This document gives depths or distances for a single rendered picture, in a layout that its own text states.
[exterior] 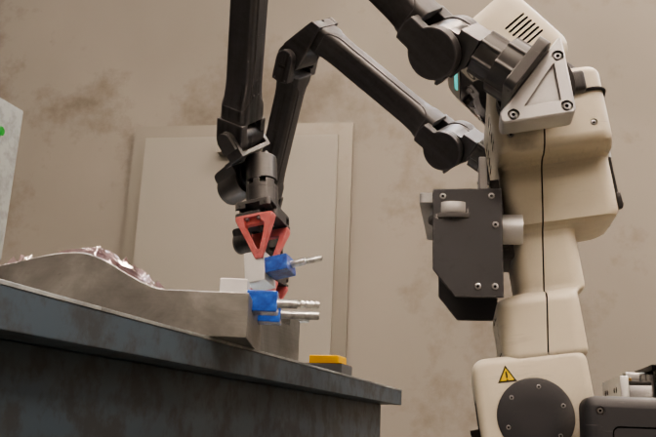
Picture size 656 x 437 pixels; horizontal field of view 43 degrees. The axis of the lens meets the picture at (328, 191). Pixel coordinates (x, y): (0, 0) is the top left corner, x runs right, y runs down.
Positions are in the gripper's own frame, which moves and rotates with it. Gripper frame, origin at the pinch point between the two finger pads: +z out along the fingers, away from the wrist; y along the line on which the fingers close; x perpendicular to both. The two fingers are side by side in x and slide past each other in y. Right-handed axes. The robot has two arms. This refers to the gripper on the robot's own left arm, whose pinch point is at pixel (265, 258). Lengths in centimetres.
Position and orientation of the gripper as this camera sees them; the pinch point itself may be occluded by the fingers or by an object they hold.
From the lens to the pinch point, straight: 142.4
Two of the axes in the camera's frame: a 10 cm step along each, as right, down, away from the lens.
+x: 9.5, -2.0, -2.4
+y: -3.0, -4.1, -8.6
